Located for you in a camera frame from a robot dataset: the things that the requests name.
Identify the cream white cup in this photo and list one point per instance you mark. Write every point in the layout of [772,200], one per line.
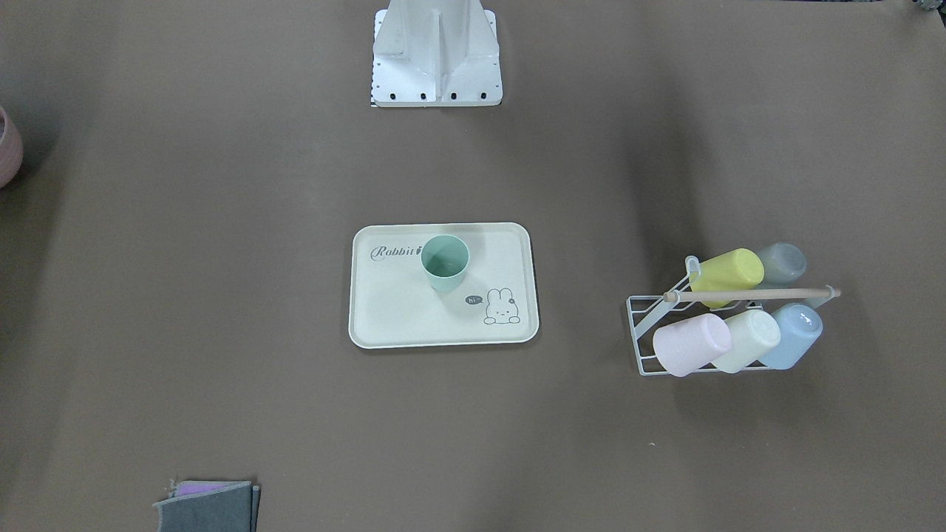
[754,333]

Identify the white rabbit tray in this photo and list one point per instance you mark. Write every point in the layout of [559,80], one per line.
[393,303]

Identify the yellow cup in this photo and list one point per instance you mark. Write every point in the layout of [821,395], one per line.
[740,269]

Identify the grey cup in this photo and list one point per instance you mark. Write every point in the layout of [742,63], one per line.
[783,265]

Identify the pink cup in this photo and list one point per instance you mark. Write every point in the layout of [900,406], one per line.
[686,346]

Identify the green cup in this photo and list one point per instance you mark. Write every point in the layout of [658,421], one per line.
[445,259]

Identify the pink bowl with ice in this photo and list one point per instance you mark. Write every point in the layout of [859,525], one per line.
[12,149]

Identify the white wire cup rack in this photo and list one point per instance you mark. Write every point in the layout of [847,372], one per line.
[647,313]

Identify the light blue cup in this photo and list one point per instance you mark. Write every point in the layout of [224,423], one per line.
[800,326]

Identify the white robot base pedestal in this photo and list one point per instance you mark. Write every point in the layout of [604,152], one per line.
[435,54]

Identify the grey folded cloth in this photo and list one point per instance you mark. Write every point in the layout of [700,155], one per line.
[216,505]

